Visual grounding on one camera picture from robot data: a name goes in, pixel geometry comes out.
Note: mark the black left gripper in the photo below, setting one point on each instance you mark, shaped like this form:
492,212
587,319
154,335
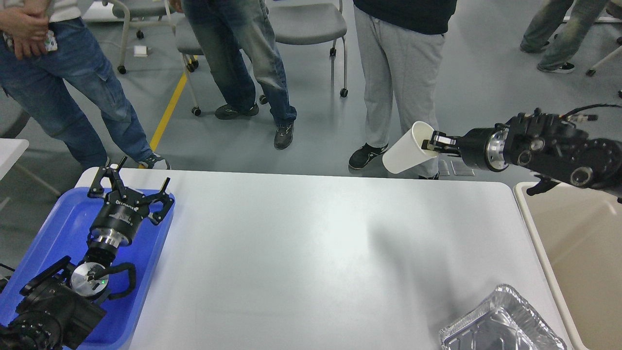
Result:
119,216

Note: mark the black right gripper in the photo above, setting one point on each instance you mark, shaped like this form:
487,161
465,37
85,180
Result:
480,148

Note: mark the white paper cup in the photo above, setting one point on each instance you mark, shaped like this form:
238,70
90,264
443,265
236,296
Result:
409,151

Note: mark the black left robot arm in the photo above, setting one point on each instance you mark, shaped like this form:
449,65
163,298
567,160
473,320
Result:
83,281

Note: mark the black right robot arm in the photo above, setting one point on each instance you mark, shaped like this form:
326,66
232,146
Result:
549,145

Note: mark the blue plastic tray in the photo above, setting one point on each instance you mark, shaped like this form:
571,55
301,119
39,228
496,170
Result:
64,233

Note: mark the person in grey sweatpants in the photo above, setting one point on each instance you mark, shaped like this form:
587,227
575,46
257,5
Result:
400,44

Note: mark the white side table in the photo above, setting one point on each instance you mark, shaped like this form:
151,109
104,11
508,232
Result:
11,150

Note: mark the white power adapter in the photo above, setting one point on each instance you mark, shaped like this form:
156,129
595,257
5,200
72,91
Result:
140,51

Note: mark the beige plastic bin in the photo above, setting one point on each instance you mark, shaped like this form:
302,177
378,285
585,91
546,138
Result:
577,236

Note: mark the person in blue jeans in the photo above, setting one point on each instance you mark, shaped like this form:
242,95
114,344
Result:
45,46

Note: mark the grey chair middle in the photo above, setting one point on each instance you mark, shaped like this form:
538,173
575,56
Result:
189,43

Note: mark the grey chair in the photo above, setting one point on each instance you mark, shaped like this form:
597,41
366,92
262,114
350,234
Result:
139,14
310,24
189,43

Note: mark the person in olive trousers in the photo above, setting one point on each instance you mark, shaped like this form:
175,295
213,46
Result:
558,30

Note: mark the grey chair left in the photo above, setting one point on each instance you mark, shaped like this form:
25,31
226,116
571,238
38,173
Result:
139,14

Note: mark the aluminium foil tray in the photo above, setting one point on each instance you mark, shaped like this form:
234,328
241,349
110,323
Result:
504,320

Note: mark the person in faded jeans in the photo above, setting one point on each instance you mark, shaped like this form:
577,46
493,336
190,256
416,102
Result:
243,63

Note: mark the grey chair right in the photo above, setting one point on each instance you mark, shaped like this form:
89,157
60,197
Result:
310,24

